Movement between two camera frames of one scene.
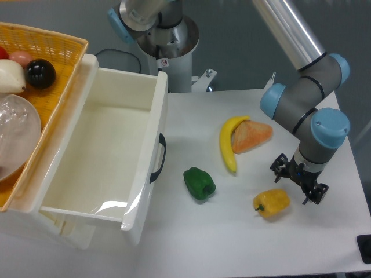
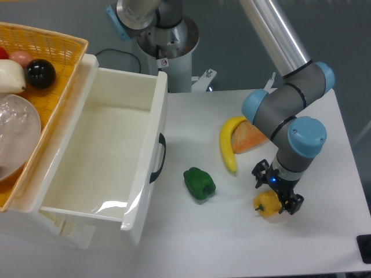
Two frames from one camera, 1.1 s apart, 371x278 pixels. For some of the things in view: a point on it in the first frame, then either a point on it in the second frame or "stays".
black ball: [40, 73] stays
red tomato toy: [3, 53] stays
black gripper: [305, 179] to [284, 187]
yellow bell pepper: [271, 202] stays
